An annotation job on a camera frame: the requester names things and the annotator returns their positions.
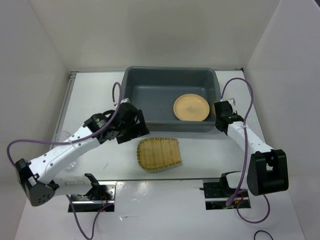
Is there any tan plate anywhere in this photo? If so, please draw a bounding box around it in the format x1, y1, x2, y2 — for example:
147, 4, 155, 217
173, 93, 210, 122

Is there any woven bamboo tray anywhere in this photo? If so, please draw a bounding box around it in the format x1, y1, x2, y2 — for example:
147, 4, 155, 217
136, 137, 182, 172

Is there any clear plastic cup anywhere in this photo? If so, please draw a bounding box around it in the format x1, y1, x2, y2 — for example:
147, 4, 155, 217
55, 130, 71, 142
64, 161, 77, 172

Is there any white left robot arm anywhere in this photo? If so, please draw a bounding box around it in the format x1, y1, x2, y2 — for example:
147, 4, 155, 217
15, 102, 150, 207

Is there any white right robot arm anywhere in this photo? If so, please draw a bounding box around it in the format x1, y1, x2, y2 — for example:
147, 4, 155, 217
214, 101, 289, 196

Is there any grey plastic bin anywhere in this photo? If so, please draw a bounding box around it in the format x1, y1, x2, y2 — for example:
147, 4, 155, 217
121, 66, 221, 133

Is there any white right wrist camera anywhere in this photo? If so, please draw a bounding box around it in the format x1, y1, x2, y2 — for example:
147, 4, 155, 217
226, 98, 237, 113

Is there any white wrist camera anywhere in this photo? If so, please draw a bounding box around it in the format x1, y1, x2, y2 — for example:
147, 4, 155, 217
226, 98, 237, 113
120, 98, 131, 105

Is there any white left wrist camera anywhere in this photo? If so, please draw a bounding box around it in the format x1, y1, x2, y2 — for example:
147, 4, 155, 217
120, 98, 131, 105

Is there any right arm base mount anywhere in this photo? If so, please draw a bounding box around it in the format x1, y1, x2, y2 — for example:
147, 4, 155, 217
199, 171, 251, 210

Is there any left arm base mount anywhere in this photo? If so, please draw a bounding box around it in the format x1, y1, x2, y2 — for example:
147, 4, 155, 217
70, 181, 117, 213

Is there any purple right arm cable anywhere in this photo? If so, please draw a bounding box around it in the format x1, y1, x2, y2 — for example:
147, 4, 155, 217
220, 78, 272, 223

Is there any black cable loop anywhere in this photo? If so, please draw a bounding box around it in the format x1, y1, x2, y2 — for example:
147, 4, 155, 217
254, 230, 274, 240

